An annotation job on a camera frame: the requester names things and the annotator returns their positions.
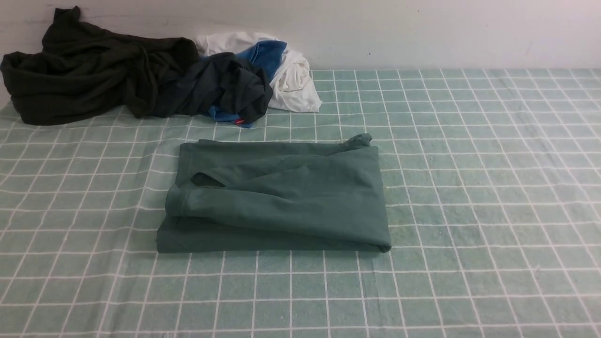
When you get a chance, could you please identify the green long-sleeved shirt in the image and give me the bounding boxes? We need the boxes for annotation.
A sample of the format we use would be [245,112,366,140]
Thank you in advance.
[156,133,392,254]

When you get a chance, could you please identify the white crumpled shirt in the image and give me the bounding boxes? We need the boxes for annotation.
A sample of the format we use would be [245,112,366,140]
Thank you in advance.
[196,31,322,113]

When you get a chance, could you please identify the dark grey crumpled shirt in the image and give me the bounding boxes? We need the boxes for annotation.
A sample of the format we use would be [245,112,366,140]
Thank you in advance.
[150,52,273,123]

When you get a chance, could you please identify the blue crumpled garment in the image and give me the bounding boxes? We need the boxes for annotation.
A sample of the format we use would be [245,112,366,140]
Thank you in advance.
[208,40,287,128]

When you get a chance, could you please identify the green checkered table cloth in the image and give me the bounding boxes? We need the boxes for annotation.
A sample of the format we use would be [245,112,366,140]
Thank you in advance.
[0,69,601,338]

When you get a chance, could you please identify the dark olive crumpled garment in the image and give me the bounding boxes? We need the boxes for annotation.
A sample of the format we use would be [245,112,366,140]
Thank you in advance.
[1,7,199,126]

